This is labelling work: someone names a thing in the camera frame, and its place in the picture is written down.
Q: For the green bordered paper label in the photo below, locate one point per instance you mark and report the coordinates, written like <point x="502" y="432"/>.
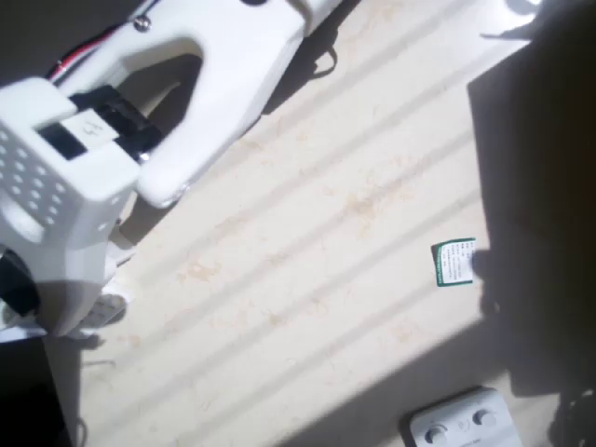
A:
<point x="454" y="263"/>

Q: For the white control box with knobs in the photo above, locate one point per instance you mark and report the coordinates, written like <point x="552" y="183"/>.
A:
<point x="461" y="419"/>

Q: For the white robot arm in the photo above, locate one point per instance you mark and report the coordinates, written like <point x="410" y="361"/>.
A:
<point x="242" y="93"/>

